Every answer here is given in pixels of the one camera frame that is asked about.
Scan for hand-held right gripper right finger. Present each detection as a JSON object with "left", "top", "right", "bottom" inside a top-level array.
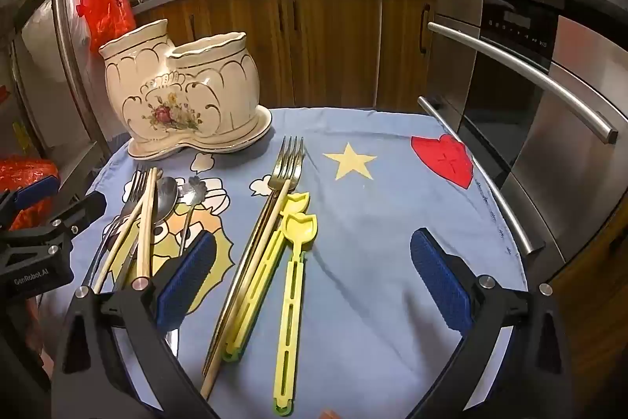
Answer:
[{"left": 400, "top": 227, "right": 575, "bottom": 419}]

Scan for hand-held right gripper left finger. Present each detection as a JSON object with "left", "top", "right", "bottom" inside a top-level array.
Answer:
[{"left": 51, "top": 230, "right": 221, "bottom": 419}]

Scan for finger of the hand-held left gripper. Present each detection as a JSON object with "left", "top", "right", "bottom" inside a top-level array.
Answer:
[
  {"left": 48, "top": 190, "right": 109, "bottom": 236},
  {"left": 0, "top": 174, "right": 60, "bottom": 224}
]

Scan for silver metal fork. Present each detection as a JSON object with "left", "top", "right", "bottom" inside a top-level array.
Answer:
[{"left": 83, "top": 170, "right": 149, "bottom": 287}]

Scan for silver metal spoon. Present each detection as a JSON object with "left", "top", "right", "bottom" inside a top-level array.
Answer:
[{"left": 118, "top": 176, "right": 178, "bottom": 282}]

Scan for gold metal fork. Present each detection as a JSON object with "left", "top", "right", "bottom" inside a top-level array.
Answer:
[
  {"left": 203, "top": 135, "right": 295, "bottom": 375},
  {"left": 211, "top": 137, "right": 306, "bottom": 366}
]

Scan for cream floral ceramic utensil holder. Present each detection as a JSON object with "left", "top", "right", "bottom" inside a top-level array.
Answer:
[{"left": 98, "top": 19, "right": 261, "bottom": 145}]

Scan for crumpled red plastic bag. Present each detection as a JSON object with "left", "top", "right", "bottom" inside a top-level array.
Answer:
[{"left": 0, "top": 158, "right": 60, "bottom": 232}]

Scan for blue cartoon printed cloth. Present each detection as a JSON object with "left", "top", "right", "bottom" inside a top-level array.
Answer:
[{"left": 69, "top": 106, "right": 529, "bottom": 419}]

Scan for small flower-shaped metal spoon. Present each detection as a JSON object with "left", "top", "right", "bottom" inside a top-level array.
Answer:
[{"left": 177, "top": 176, "right": 208, "bottom": 255}]

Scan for cream ceramic drip tray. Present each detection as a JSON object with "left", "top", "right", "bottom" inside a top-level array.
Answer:
[{"left": 128, "top": 107, "right": 274, "bottom": 161}]

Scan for white plastic bag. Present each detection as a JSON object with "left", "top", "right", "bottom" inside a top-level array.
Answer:
[{"left": 20, "top": 0, "right": 93, "bottom": 106}]

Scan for built-in steel oven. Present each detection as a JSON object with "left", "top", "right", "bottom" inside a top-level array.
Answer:
[{"left": 426, "top": 0, "right": 628, "bottom": 273}]

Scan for wooden kitchen cabinets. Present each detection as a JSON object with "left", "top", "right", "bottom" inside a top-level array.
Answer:
[{"left": 132, "top": 0, "right": 442, "bottom": 113}]

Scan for steel drawer handle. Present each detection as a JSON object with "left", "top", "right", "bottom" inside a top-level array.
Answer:
[{"left": 417, "top": 95, "right": 546, "bottom": 257}]

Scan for steel oven door handle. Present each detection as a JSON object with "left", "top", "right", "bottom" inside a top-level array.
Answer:
[{"left": 427, "top": 21, "right": 620, "bottom": 146}]

